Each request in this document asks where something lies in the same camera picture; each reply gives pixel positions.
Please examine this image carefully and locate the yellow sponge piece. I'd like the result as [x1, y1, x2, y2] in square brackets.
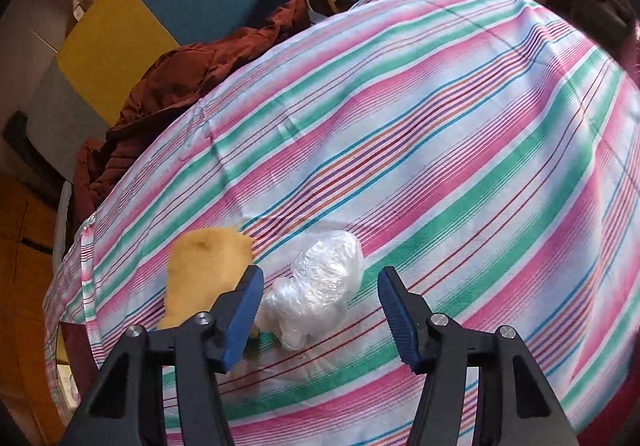
[157, 227, 253, 330]

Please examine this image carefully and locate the gold metal tray box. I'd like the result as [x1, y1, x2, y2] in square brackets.
[55, 322, 99, 418]

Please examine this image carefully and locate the striped pink green tablecloth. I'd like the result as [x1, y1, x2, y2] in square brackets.
[43, 0, 639, 445]

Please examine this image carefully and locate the rust red jacket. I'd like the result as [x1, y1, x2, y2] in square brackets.
[68, 0, 310, 230]

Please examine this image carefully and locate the grey yellow blue armchair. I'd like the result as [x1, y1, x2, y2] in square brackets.
[24, 0, 388, 185]

